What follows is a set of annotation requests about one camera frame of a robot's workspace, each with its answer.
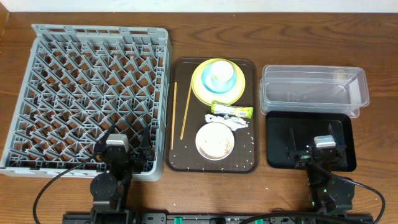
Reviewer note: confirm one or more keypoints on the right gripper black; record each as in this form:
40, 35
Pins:
304, 155

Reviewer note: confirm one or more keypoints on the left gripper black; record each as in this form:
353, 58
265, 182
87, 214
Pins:
137, 156

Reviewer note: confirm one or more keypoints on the wooden chopstick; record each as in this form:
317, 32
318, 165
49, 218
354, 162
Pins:
186, 111
173, 116

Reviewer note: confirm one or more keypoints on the green yellow snack wrapper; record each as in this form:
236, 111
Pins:
239, 111

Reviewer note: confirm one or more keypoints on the white tissue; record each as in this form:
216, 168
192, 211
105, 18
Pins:
232, 122

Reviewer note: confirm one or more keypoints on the white bowl with food residue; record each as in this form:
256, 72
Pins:
214, 141

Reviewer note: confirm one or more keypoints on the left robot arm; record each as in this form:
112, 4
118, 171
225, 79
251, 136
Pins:
110, 189

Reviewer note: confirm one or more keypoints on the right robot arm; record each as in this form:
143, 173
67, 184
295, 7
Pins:
328, 193

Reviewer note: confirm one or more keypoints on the grey plastic dishwasher rack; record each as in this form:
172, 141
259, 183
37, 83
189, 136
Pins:
80, 81

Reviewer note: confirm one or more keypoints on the black tray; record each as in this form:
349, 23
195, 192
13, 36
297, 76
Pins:
305, 127

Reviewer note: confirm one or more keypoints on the clear plastic container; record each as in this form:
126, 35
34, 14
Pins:
313, 89

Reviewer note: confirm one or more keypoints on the dark brown serving tray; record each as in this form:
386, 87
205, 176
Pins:
184, 157

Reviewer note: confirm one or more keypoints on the yellow plate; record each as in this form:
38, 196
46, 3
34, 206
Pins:
207, 97

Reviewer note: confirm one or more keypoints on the light blue bowl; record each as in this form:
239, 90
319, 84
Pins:
206, 81

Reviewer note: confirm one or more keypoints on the white cup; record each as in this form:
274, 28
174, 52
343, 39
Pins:
221, 73

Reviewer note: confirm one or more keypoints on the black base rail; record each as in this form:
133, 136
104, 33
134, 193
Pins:
161, 218

